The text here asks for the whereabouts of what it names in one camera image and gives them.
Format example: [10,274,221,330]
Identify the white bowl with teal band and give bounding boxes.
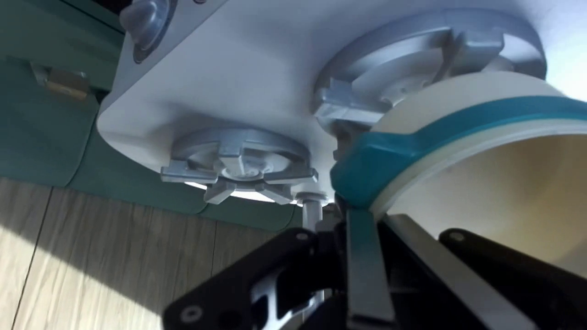
[331,71,587,274]

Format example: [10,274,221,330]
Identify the silver stove burner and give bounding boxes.
[159,126,326,205]
[313,7,546,133]

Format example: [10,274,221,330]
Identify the silver stove burner near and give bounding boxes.
[159,126,326,205]

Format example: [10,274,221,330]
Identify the silver stove burner far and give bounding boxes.
[313,7,546,133]

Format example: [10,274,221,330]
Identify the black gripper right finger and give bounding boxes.
[438,227,587,330]

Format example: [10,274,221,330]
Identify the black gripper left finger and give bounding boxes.
[161,227,329,330]

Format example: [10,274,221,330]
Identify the white toy kitchen unit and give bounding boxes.
[96,0,587,194]

